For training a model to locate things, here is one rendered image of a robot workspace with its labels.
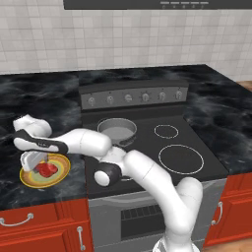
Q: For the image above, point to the dark grey range hood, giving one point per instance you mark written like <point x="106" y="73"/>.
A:
<point x="131" y="4"/>

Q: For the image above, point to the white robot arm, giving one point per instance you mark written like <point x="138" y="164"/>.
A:
<point x="144" y="170"/>

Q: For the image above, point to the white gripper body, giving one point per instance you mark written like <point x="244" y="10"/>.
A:
<point x="30" y="160"/>

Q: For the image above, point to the red cupboard door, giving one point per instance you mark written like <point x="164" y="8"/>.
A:
<point x="234" y="220"/>
<point x="42" y="242"/>

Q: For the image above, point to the grey stove knob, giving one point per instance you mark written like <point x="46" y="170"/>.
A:
<point x="92" y="101"/>
<point x="128" y="98"/>
<point x="145" y="96"/>
<point x="162" y="95"/>
<point x="110" y="99"/>
<point x="179" y="94"/>

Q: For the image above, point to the grey oven door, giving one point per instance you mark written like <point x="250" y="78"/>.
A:
<point x="108" y="223"/>

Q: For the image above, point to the black and grey stove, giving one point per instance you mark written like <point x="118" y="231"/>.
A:
<point x="183" y="138"/>

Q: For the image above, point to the grey metal pot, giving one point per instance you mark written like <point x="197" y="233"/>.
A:
<point x="117" y="130"/>

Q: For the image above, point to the yellow striped plate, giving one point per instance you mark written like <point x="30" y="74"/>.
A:
<point x="59" y="170"/>

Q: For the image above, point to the red drawer front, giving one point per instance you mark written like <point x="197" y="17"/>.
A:
<point x="241" y="183"/>
<point x="46" y="215"/>

